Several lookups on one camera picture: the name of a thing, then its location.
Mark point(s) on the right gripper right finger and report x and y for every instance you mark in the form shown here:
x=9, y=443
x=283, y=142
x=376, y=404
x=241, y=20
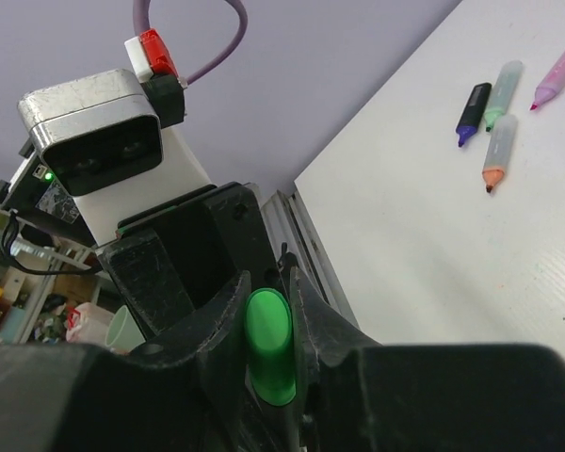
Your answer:
x=358, y=395

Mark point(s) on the black highlighter green cap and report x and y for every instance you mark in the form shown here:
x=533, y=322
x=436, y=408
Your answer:
x=284, y=421

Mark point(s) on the pastel orange highlighter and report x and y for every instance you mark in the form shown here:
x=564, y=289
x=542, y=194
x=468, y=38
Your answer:
x=499, y=151

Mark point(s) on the black highlighter purple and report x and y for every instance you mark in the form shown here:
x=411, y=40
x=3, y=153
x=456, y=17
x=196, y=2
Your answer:
x=472, y=113

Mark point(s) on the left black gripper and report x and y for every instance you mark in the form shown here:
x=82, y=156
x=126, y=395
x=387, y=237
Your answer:
x=170, y=260

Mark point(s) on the pastel purple highlighter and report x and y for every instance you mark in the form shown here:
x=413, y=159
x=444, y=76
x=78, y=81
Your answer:
x=551, y=84

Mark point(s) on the pastel green highlighter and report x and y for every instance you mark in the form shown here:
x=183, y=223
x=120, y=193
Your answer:
x=502, y=92

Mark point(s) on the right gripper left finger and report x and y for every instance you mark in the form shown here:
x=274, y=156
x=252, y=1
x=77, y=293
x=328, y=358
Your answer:
x=180, y=391

